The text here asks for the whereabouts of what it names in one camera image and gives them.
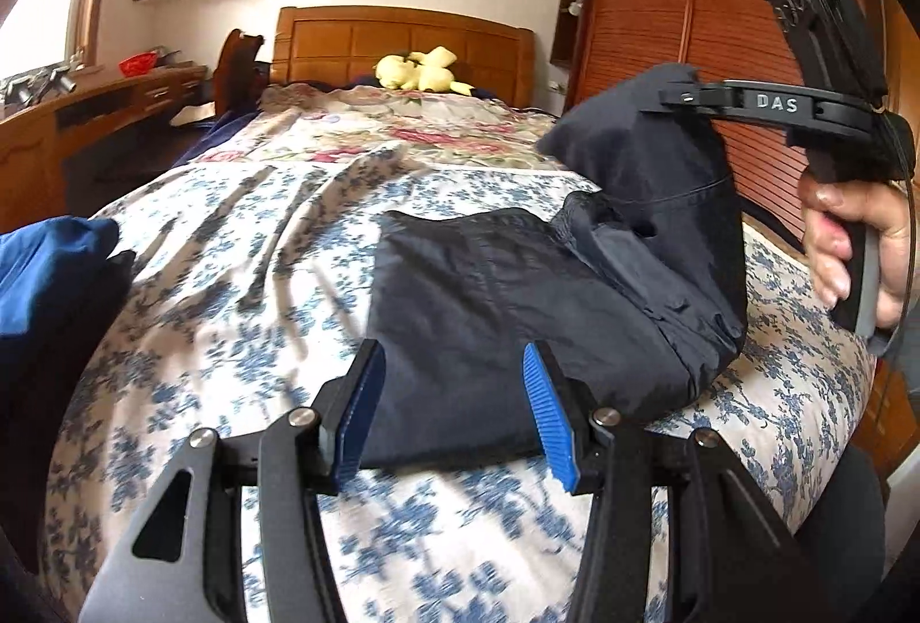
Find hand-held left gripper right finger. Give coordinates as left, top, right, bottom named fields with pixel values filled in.
left=522, top=341, right=821, bottom=623

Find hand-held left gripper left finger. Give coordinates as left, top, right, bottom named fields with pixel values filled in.
left=79, top=339, right=389, bottom=623

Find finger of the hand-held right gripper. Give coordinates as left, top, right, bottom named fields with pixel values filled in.
left=642, top=79, right=723, bottom=117

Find dark navy jacket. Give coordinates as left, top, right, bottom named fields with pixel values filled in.
left=370, top=64, right=749, bottom=473

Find person's right hand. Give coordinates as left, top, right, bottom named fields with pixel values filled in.
left=800, top=172, right=915, bottom=309

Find blue floral bedsheet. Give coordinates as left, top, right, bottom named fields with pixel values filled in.
left=39, top=159, right=881, bottom=623

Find yellow plush toy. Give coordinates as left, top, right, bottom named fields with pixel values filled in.
left=374, top=47, right=476, bottom=96

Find pink floral quilt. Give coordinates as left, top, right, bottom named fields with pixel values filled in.
left=194, top=84, right=569, bottom=171

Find dark blue blanket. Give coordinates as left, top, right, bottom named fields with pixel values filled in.
left=172, top=106, right=270, bottom=168

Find dark cloth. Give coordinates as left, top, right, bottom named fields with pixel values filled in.
left=0, top=249, right=137, bottom=581

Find bright blue garment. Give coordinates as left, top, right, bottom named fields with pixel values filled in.
left=0, top=215, right=122, bottom=344

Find wooden bed headboard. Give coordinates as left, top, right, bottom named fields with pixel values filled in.
left=273, top=5, right=536, bottom=110

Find wooden chair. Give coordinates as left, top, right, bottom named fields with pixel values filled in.
left=216, top=28, right=269, bottom=114

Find wooden desk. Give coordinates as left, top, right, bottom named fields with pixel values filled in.
left=0, top=64, right=209, bottom=236

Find shiny metal desk items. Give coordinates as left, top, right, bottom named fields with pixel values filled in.
left=0, top=66, right=80, bottom=107

